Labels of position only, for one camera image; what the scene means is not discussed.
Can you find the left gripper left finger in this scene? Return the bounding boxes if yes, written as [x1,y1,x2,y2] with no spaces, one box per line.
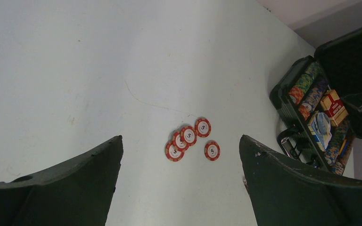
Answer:
[0,136,123,226]

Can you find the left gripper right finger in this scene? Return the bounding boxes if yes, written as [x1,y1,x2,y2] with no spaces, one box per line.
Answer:
[239,135,362,226]

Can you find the red Texas Hold'em card deck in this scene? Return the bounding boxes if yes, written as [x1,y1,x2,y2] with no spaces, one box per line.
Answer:
[320,89,348,127]

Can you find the black poker set case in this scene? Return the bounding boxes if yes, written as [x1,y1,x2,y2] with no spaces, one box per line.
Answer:
[270,28,362,172]

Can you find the blue round dealer button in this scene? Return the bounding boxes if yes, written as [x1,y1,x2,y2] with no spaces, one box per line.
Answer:
[338,139,349,156]

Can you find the dark orange chip stack row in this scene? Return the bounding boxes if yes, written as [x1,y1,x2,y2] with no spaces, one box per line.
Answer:
[331,133,355,176]

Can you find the blue card deck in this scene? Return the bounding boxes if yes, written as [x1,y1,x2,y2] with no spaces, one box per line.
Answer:
[307,111,332,152]

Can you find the blue orange chip stack row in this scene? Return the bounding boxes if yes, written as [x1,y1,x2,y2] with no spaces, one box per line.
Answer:
[324,120,349,166]

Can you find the red poker chip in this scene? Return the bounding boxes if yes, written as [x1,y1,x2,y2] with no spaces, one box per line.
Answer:
[194,117,212,137]
[204,140,221,161]
[172,131,189,152]
[165,142,184,162]
[180,125,197,146]

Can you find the green chip stack row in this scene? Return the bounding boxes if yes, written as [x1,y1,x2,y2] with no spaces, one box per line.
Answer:
[288,62,321,105]

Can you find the purple chip stack row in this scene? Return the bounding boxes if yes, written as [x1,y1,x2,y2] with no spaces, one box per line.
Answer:
[298,78,328,120]

